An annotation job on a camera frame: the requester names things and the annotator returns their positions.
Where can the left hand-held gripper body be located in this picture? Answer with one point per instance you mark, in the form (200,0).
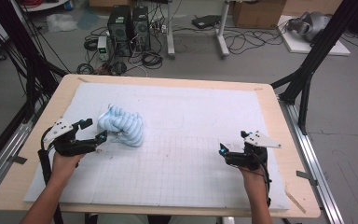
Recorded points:
(68,146)

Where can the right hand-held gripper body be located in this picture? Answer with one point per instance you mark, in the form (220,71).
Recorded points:
(248,157)

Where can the light blue striped towel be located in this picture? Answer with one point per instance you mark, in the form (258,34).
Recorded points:
(122,126)

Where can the person's left hand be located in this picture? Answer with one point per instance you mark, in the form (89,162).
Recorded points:
(63,168)

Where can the person's right hand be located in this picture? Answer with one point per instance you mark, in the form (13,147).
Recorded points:
(254,180)

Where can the black tape piece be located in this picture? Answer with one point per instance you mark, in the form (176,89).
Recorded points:
(18,159)
(307,177)

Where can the thin wooden strip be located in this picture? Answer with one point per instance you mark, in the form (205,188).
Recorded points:
(295,201)

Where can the white foam mat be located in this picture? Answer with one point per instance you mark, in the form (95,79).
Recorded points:
(183,99)

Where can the white power supply box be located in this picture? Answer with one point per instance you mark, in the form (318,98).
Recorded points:
(102,48)

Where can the wooden table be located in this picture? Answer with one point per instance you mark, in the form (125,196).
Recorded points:
(167,79)

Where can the white floor board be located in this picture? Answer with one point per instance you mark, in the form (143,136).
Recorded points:
(298,46)

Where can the wide black computer tower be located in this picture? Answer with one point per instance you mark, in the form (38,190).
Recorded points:
(119,28)

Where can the white desk leg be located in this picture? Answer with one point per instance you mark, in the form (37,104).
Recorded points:
(222,34)
(170,31)

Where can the clear plastic bag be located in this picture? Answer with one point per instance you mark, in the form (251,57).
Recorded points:
(60,22)

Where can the narrow black computer tower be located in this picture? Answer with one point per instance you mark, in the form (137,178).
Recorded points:
(141,28)

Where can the flat black device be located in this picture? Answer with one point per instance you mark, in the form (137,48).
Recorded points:
(205,21)

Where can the brown cardboard box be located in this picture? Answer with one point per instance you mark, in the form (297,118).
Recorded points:
(258,14)

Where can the grey headset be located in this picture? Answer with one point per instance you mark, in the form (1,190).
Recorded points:
(310,25)

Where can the aluminium rail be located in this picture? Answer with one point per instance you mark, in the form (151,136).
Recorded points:
(304,146)
(12,140)

